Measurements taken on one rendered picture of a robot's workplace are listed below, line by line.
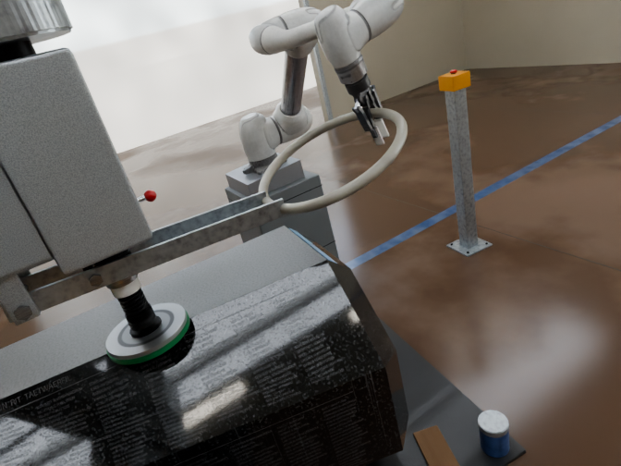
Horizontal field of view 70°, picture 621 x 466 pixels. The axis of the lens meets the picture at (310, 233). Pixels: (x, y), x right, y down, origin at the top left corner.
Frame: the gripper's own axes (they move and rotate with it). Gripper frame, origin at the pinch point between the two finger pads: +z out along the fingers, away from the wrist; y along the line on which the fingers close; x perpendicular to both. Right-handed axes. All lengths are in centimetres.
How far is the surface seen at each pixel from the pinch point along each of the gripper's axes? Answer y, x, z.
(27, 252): 93, -24, -43
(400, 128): 15.3, 17.6, -9.9
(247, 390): 87, -11, 19
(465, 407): 40, 12, 107
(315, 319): 62, -3, 20
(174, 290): 71, -46, 2
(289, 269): 51, -14, 11
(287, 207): 46.4, -4.4, -9.9
